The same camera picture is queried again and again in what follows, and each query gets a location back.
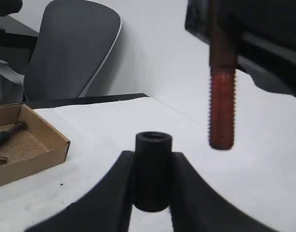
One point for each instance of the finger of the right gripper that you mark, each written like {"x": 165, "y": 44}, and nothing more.
{"x": 198, "y": 19}
{"x": 271, "y": 36}

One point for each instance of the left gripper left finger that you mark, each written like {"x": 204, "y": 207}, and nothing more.
{"x": 106, "y": 205}

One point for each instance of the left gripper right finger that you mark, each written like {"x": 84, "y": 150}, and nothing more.
{"x": 201, "y": 210}

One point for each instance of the black cylindrical sleeve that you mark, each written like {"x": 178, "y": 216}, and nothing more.
{"x": 152, "y": 169}

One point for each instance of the red threaded bolt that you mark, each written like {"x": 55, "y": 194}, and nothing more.
{"x": 222, "y": 108}

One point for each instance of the shallow cardboard box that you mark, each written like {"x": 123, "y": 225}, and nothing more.
{"x": 29, "y": 149}

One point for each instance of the bolt assembled in black sleeve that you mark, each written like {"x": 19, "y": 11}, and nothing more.
{"x": 7, "y": 134}

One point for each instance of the grey office chair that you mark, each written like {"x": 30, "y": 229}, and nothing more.
{"x": 70, "y": 48}

